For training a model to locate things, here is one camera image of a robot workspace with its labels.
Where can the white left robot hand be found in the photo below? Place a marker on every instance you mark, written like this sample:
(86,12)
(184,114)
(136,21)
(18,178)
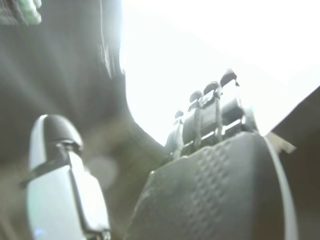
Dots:
(212,187)

